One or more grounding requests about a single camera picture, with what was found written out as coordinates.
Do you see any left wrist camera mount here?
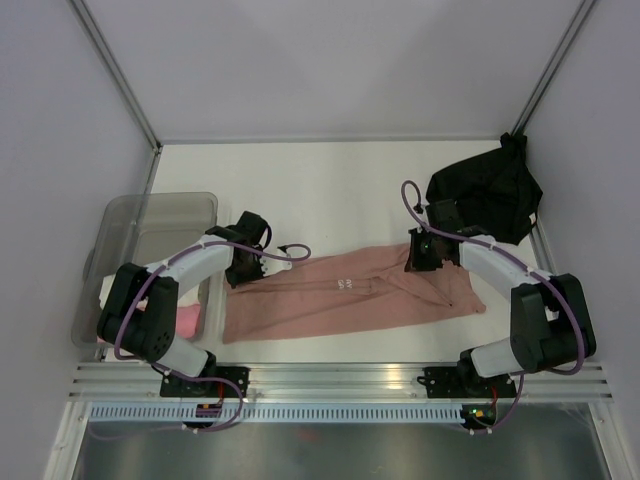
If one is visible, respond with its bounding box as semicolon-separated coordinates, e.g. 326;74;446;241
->
259;249;293;277

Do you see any rolled white t-shirt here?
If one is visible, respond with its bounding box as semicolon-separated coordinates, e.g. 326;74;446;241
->
99;275;115;309

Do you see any clear plastic bin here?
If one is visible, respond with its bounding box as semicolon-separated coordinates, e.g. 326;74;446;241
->
71;192;218;350

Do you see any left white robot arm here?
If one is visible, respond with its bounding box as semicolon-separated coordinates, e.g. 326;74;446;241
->
97;211;272;396

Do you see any black t-shirt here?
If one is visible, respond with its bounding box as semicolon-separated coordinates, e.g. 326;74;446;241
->
426;133;543;245

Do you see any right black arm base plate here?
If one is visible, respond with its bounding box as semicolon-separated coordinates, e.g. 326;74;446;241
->
417;366;517;400

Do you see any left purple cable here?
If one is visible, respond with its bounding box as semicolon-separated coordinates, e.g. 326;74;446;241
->
87;224;311;441

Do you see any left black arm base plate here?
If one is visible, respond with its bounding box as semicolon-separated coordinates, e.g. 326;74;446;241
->
160;366;251;399

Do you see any rolled bright pink t-shirt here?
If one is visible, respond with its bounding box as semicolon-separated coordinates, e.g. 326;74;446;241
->
134;302;202;344

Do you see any dusty pink t-shirt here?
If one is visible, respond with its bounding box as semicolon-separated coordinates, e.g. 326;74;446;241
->
222;244;486;344

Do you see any white slotted cable duct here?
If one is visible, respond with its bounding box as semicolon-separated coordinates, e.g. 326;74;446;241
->
89;402;495;424

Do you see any purple cable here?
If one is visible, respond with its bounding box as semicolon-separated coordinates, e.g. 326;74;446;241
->
87;224;311;441
400;179;589;436

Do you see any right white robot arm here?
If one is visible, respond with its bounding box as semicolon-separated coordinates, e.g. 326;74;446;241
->
408;201;597;395

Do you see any aluminium frame rail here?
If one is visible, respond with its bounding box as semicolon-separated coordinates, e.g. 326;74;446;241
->
68;362;613;403

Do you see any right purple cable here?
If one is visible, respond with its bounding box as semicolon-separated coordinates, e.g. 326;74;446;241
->
400;179;589;436

